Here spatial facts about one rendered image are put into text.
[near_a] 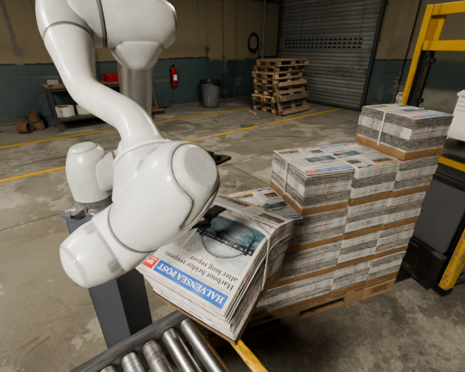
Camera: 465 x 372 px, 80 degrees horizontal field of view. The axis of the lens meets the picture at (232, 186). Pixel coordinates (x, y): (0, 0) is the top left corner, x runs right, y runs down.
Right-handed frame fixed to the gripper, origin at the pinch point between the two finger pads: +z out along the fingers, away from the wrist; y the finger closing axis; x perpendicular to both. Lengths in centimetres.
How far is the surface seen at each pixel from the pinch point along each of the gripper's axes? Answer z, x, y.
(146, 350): -20, -12, 52
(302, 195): 69, 5, 29
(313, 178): 70, 8, 19
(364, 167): 95, 28, 15
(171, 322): -9, -11, 51
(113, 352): -26, -19, 52
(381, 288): 134, 58, 112
